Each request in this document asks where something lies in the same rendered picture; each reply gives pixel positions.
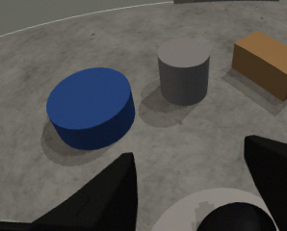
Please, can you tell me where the blue short cylinder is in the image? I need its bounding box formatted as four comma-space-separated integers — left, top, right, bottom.
46, 68, 136, 150

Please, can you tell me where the grey cylinder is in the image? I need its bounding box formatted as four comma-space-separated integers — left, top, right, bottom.
156, 38, 210, 105

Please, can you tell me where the tan rectangular block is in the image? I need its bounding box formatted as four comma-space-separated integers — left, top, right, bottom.
232, 31, 287, 101

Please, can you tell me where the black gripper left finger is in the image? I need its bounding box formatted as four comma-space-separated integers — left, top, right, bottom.
0, 153, 139, 231

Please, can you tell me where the glass coffee press with plunger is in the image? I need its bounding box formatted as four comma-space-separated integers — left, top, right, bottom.
151, 188, 279, 231

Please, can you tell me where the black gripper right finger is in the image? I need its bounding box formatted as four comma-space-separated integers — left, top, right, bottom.
244, 135, 287, 231

